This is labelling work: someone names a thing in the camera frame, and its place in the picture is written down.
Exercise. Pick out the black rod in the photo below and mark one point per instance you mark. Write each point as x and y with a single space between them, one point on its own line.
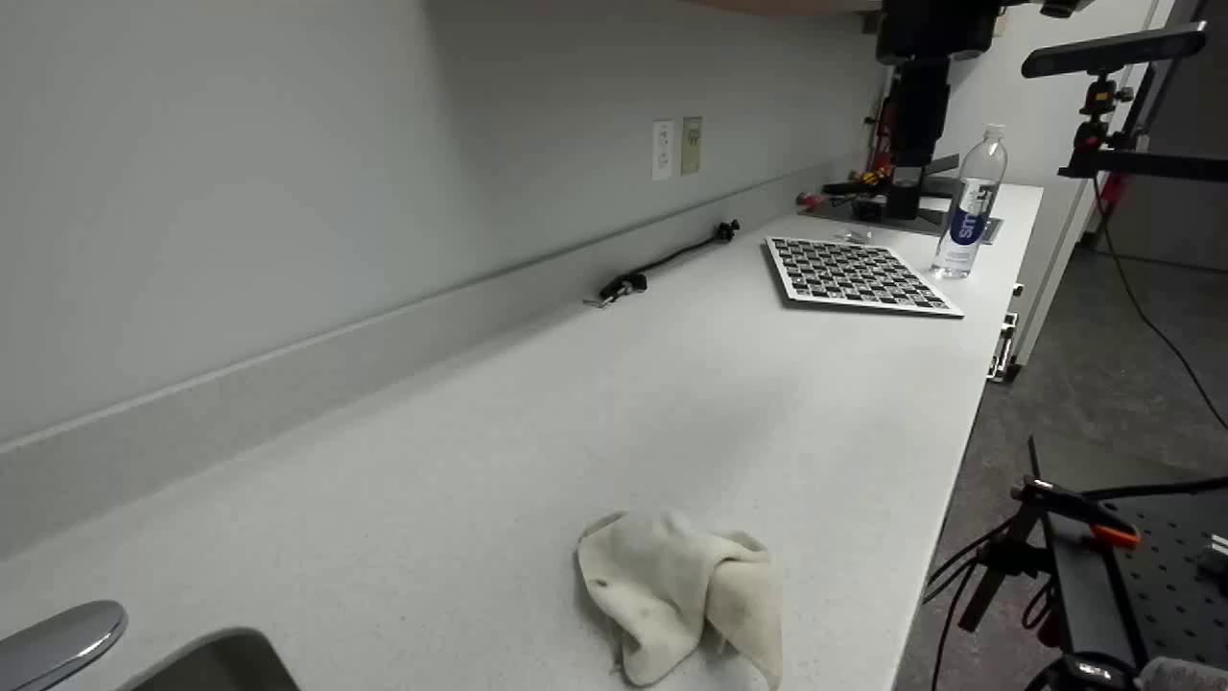
620 285

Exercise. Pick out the black clamp orange tip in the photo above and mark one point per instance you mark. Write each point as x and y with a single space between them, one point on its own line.
1068 499

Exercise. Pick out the white cloth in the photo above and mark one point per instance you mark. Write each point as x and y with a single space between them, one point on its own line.
665 589

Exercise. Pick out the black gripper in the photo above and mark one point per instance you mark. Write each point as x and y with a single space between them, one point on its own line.
934 33

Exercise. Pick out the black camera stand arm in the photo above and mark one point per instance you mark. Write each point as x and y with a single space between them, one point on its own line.
1151 165

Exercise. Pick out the red black bar clamp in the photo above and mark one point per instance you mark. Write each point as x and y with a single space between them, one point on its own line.
877 163

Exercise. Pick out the chrome sink faucet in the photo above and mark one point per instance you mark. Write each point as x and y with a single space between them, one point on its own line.
60 637

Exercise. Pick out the steel sink basin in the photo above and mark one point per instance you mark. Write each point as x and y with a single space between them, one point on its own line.
215 664

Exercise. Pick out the black perforated table plate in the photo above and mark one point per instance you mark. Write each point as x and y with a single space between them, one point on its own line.
1177 589

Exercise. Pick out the clear plastic water bottle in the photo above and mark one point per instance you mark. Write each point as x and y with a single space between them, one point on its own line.
972 206

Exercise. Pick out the beige wall plate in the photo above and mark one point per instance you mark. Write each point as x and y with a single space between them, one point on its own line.
693 145

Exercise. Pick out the white wall outlet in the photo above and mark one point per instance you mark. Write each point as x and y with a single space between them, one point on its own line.
661 151

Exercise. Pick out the black stereo camera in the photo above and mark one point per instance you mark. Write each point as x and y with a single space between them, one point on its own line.
1115 51

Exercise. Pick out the checkerboard calibration board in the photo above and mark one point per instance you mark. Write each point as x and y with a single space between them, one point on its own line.
849 270

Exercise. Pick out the black mount post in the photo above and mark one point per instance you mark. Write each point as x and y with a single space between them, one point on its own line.
1086 600

